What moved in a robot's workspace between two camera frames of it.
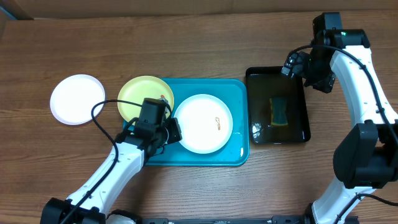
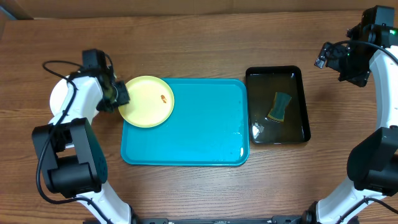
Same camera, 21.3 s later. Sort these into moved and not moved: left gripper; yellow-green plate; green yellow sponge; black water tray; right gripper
Moved: right gripper; left gripper; green yellow sponge
Not moved: black water tray; yellow-green plate
